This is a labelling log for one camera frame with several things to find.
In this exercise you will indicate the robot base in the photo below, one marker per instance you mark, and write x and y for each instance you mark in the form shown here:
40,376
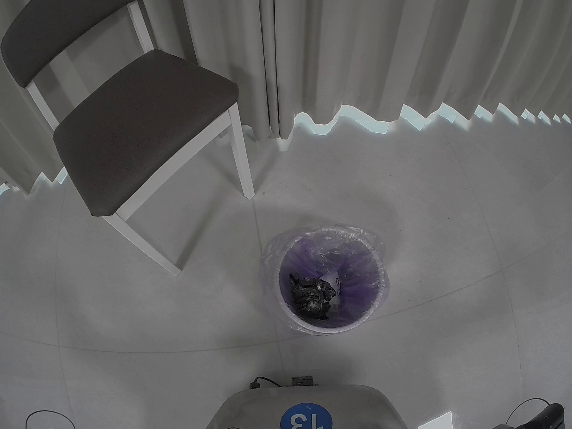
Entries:
308,407

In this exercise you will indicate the purple plastic bag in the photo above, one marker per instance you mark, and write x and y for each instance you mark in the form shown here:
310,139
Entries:
357,279

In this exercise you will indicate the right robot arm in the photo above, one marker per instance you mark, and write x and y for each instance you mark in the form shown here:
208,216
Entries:
552,416

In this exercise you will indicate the white chair dark grey seat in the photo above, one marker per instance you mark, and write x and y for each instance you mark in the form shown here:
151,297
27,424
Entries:
147,105

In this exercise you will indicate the black plastic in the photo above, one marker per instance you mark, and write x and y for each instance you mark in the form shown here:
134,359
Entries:
308,297

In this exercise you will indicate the white printed wrapper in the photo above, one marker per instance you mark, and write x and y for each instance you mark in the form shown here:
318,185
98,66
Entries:
333,284

